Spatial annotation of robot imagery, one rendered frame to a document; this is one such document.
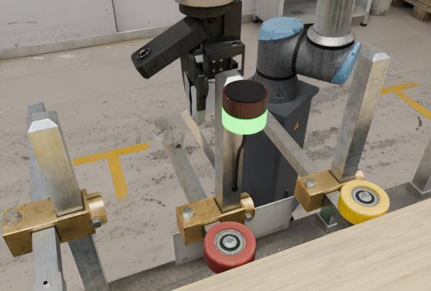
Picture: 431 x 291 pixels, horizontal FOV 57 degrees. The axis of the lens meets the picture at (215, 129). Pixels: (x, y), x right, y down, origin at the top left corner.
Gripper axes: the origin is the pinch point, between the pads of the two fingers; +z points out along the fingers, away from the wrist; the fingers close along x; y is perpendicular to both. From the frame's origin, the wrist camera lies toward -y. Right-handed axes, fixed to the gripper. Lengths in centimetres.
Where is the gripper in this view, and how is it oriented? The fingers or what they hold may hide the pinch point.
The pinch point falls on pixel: (194, 118)
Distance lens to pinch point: 66.6
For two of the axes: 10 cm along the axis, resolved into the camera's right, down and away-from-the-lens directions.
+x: -3.7, -5.7, 7.4
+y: 9.3, -2.2, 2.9
